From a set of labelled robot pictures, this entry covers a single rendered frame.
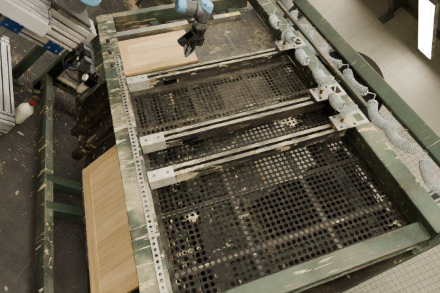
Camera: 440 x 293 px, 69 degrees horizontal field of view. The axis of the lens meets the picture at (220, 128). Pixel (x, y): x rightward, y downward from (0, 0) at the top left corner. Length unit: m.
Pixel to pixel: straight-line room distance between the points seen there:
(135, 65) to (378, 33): 6.02
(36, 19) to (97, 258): 1.27
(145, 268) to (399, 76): 6.27
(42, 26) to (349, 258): 1.73
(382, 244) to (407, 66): 5.78
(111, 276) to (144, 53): 1.39
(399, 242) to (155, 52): 1.79
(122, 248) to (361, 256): 1.17
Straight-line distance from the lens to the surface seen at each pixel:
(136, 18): 2.73
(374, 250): 1.58
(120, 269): 1.89
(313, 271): 1.46
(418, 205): 1.71
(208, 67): 2.09
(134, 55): 2.33
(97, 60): 2.36
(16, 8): 1.78
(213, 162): 1.60
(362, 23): 7.77
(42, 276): 2.01
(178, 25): 2.54
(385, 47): 7.39
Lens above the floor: 1.74
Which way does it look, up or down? 16 degrees down
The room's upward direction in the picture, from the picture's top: 54 degrees clockwise
